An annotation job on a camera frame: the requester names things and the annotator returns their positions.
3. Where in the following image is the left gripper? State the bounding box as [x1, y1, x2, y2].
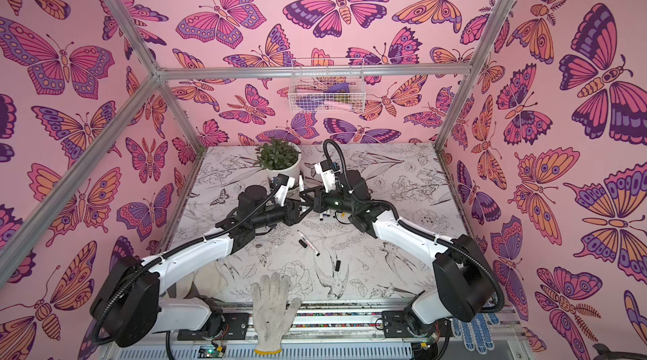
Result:
[250, 198, 313, 232]

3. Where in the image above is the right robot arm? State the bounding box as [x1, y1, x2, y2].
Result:
[299, 175, 505, 336]

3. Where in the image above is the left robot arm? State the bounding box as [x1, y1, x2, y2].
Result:
[89, 186, 313, 348]

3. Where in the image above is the white plant pot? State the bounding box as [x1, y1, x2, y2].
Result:
[266, 143, 302, 183]

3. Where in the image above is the green plant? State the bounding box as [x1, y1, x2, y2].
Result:
[255, 139, 300, 171]

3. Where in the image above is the white knit glove front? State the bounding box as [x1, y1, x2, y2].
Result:
[251, 272, 302, 356]

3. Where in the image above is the green circuit board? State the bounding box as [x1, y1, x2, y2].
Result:
[198, 345, 225, 359]

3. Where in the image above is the blue dotted glove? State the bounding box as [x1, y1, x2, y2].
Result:
[451, 313, 500, 355]

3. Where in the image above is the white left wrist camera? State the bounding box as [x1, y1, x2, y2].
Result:
[271, 174, 296, 207]

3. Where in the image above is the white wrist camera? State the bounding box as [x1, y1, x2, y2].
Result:
[314, 160, 340, 192]
[271, 174, 296, 207]

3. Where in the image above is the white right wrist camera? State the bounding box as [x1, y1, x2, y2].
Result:
[314, 160, 340, 192]

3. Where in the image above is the white wire basket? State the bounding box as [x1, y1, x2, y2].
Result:
[286, 58, 367, 114]

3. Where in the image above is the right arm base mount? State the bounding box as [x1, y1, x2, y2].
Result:
[378, 310, 448, 340]

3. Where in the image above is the aluminium frame rail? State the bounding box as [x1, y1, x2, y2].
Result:
[158, 63, 472, 81]

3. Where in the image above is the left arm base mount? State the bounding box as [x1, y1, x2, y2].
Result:
[177, 296, 249, 341]

